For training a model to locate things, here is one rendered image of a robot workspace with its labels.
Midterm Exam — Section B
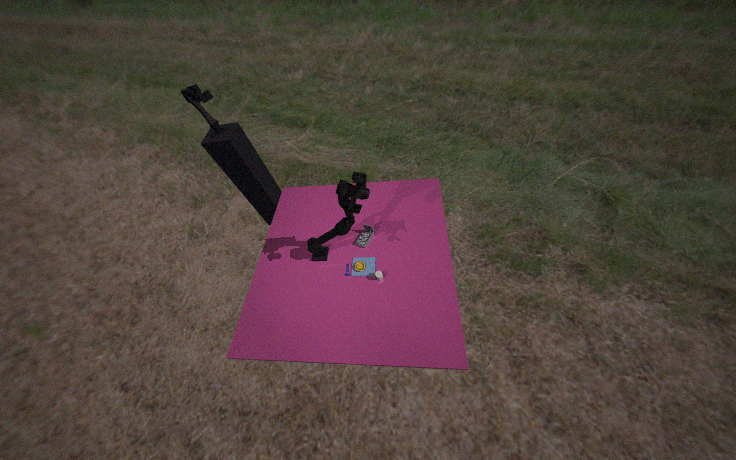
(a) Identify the light blue flat mat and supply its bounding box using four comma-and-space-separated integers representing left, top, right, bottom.
351, 257, 376, 276

